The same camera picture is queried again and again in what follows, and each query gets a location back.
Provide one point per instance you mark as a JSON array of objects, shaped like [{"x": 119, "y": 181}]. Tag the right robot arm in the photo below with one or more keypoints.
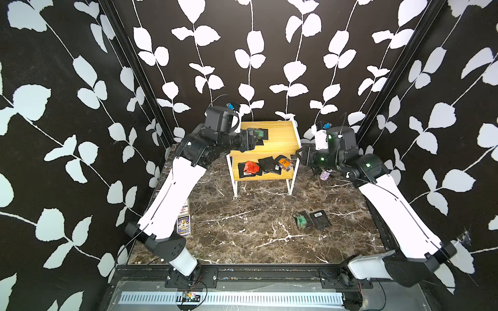
[{"x": 418, "y": 252}]

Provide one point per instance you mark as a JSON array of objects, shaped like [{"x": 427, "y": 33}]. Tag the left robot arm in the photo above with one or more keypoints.
[{"x": 218, "y": 135}]

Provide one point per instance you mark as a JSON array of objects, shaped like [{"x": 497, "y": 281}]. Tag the black barcode tea bag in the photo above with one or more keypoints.
[{"x": 320, "y": 220}]

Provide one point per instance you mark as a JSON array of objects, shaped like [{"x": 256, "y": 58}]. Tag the black tea bag lower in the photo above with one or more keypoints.
[{"x": 269, "y": 165}]

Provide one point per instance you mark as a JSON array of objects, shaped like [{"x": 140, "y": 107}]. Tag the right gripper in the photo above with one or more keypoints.
[{"x": 309, "y": 155}]

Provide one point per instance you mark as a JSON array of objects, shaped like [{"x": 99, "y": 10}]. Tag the orange label tea bag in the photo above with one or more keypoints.
[{"x": 285, "y": 163}]

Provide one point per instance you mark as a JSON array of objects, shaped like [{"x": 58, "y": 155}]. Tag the red tea bag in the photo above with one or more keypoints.
[{"x": 251, "y": 168}]

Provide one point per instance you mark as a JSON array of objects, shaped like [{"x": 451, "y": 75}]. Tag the wooden two-tier metal shelf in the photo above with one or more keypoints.
[{"x": 283, "y": 139}]

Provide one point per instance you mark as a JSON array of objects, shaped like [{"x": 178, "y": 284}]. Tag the white slotted cable duct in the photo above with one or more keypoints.
[{"x": 249, "y": 299}]

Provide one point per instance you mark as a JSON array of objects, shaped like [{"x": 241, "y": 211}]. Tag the small green tea bag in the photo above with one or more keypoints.
[{"x": 303, "y": 220}]

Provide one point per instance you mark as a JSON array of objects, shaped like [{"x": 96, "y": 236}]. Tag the green label tea bag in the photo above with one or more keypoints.
[{"x": 260, "y": 135}]

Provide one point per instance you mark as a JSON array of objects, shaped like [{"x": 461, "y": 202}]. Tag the small green circuit board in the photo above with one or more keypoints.
[{"x": 191, "y": 297}]

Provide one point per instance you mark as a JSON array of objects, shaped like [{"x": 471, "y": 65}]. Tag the purple glitter microphone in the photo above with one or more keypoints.
[{"x": 324, "y": 175}]

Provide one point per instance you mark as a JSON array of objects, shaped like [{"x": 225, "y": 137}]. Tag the colourful card on floor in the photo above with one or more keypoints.
[{"x": 183, "y": 223}]

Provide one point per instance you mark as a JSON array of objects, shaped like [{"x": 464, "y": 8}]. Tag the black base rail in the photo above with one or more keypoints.
[{"x": 329, "y": 276}]

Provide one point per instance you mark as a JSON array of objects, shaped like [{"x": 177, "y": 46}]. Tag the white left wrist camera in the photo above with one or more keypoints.
[{"x": 235, "y": 112}]

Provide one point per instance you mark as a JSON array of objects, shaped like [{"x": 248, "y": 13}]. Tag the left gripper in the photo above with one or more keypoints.
[{"x": 248, "y": 142}]

